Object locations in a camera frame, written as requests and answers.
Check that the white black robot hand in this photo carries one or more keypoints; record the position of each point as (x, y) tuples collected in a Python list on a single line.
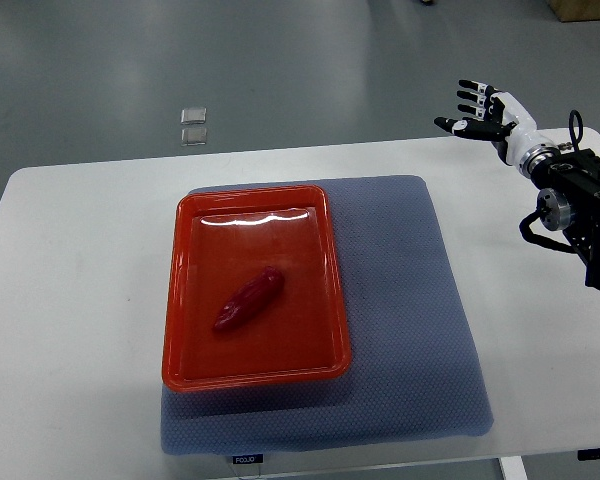
[(495, 116)]

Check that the red pepper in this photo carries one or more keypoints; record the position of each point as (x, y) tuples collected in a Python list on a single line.
[(250, 299)]

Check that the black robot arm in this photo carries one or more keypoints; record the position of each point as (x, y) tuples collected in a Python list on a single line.
[(567, 213)]

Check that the red plastic tray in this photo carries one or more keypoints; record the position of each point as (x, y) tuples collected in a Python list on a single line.
[(222, 240)]

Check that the cardboard box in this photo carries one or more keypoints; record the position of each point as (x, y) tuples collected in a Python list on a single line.
[(575, 10)]

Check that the blue-grey textured mat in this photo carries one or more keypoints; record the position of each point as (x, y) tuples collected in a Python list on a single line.
[(414, 372)]

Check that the lower metal floor plate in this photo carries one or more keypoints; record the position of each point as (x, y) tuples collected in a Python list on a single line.
[(194, 136)]

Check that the metal floor plate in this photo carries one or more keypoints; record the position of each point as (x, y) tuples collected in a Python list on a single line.
[(193, 115), (194, 136)]

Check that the upper metal floor plate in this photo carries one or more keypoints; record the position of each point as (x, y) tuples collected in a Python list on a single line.
[(193, 115)]

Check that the white table leg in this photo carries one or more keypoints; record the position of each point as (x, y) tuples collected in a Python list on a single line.
[(512, 468)]

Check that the black table control panel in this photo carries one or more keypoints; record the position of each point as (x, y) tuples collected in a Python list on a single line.
[(588, 455)]

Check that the black label tag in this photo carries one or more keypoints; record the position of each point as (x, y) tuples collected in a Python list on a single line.
[(248, 459)]

